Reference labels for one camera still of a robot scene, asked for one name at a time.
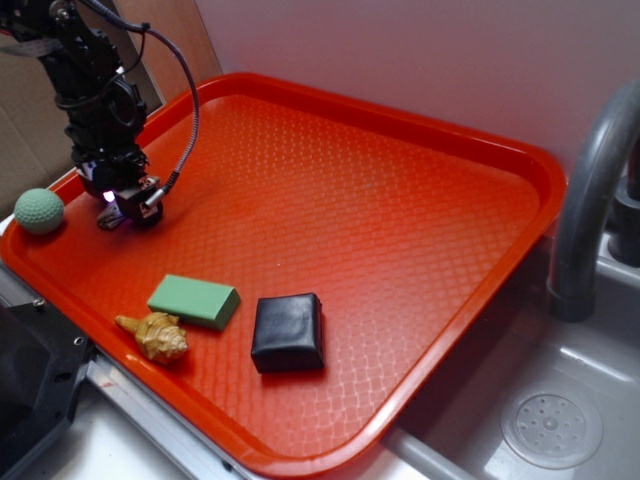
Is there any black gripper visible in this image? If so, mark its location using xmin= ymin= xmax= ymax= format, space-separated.
xmin=74 ymin=149 xmax=163 ymax=228

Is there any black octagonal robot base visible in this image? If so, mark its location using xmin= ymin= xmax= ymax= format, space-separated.
xmin=1 ymin=298 xmax=93 ymax=479

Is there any green golf ball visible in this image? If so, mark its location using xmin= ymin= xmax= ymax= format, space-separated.
xmin=14 ymin=188 xmax=64 ymax=235

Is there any green rectangular block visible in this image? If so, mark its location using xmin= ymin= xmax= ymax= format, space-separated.
xmin=147 ymin=275 xmax=241 ymax=331

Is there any tan conch seashell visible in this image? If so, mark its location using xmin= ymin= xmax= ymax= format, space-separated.
xmin=115 ymin=312 xmax=189 ymax=365

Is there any black square pouch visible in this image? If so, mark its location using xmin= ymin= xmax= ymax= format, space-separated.
xmin=251 ymin=293 xmax=325 ymax=374

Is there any red plastic tray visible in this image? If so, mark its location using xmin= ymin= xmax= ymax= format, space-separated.
xmin=1 ymin=74 xmax=566 ymax=478

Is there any grey sink faucet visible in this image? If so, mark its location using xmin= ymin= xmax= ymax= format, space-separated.
xmin=547 ymin=80 xmax=639 ymax=322

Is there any grey sink basin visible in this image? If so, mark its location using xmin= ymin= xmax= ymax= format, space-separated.
xmin=384 ymin=234 xmax=640 ymax=480

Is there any grey braided cable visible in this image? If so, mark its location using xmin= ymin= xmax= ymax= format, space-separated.
xmin=74 ymin=0 xmax=201 ymax=207

